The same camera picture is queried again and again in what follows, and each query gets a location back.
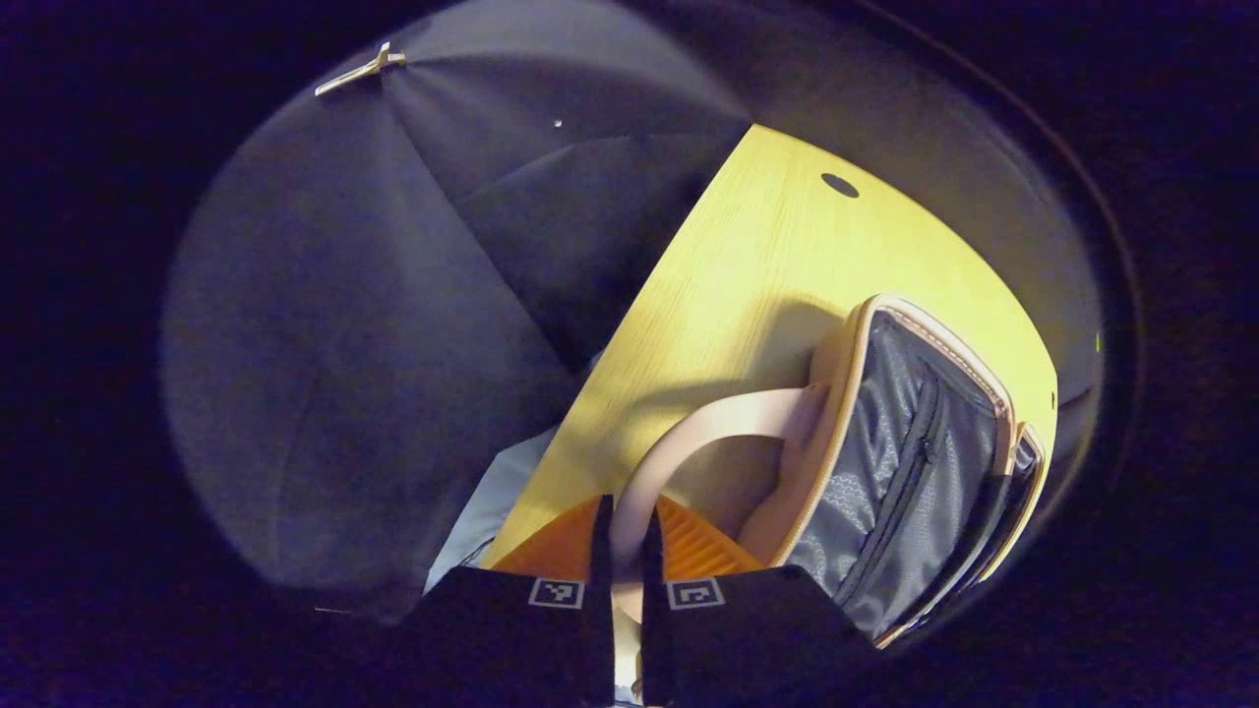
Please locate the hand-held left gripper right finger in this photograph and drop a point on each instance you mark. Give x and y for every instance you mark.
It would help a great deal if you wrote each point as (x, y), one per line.
(748, 639)

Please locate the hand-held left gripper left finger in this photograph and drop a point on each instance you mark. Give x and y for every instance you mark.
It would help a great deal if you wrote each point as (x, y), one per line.
(531, 639)

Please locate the pink suitcase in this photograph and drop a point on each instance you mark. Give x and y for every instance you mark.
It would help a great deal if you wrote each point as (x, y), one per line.
(885, 472)

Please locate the small metal clip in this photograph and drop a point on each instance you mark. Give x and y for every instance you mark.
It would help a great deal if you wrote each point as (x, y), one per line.
(359, 69)

